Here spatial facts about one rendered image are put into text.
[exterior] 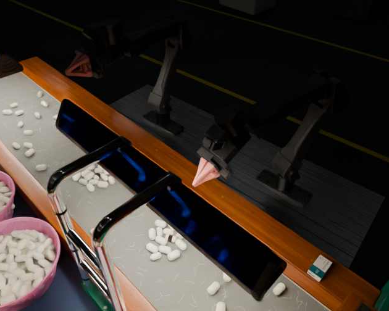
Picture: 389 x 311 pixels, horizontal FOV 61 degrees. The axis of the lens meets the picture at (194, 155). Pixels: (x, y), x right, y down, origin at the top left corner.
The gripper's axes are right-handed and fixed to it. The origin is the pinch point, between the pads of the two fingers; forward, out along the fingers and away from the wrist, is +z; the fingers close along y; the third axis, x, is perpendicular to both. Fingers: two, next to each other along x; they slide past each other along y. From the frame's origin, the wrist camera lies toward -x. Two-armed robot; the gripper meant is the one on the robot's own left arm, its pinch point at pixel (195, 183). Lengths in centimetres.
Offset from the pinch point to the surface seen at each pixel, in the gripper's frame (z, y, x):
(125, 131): 2.9, -46.8, 16.8
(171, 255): 18.6, 6.9, 4.6
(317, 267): -5.2, 34.7, 14.1
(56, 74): 6, -106, 19
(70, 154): 23, -50, 8
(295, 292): 3.3, 34.6, 14.3
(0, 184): 43, -51, -4
